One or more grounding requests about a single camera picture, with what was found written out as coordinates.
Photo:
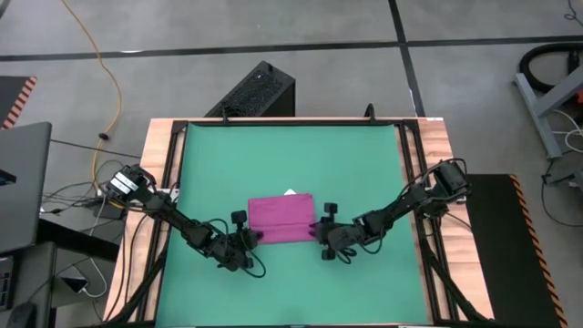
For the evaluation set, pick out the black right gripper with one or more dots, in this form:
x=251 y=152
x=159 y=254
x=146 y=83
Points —
x=348 y=237

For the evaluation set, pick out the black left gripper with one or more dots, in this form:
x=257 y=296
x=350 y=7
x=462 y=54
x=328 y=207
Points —
x=230 y=255

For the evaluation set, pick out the magenta towel with white label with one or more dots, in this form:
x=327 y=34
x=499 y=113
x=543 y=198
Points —
x=282 y=218

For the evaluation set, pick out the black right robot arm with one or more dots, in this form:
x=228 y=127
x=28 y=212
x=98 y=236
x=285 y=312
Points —
x=410 y=200

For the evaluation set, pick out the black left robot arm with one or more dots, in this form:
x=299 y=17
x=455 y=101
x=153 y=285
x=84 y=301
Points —
x=177 y=218

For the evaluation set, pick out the green table mat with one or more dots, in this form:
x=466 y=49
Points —
x=296 y=159

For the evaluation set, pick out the black table clamp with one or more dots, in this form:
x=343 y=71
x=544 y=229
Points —
x=370 y=113
x=224 y=119

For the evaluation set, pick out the black computer tower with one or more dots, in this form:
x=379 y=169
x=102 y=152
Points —
x=259 y=91

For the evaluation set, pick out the black floor plate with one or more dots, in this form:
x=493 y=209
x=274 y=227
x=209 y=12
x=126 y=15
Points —
x=77 y=239

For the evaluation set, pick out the black power adapter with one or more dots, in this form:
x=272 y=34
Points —
x=75 y=284

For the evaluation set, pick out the large hazard-striped black floor mat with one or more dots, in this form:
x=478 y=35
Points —
x=510 y=264

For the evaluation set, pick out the grey cabinet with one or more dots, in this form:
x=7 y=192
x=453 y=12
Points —
x=36 y=282

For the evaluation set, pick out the grey flat panel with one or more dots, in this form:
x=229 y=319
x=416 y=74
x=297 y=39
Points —
x=23 y=205

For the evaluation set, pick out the black computer mouse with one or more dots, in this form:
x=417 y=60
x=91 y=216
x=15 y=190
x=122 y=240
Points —
x=20 y=315

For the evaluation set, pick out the grey metal stand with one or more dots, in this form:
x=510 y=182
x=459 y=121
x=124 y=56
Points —
x=537 y=114

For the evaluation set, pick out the black keypad device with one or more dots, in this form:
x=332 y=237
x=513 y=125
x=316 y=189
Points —
x=5 y=284

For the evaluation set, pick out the small hazard-striped black floor mat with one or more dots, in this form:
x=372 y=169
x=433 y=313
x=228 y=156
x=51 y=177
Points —
x=11 y=98

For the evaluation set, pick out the red object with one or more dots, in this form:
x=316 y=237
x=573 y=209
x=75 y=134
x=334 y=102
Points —
x=579 y=98

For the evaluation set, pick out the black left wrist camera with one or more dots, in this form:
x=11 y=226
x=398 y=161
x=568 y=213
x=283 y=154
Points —
x=247 y=240

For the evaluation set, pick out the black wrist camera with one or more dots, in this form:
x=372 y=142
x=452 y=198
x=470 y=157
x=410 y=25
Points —
x=328 y=236
x=247 y=240

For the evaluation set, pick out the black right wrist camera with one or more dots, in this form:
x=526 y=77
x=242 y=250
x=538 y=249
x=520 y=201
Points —
x=328 y=236

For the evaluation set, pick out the black metal table frame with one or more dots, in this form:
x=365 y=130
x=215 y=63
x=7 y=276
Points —
x=179 y=125

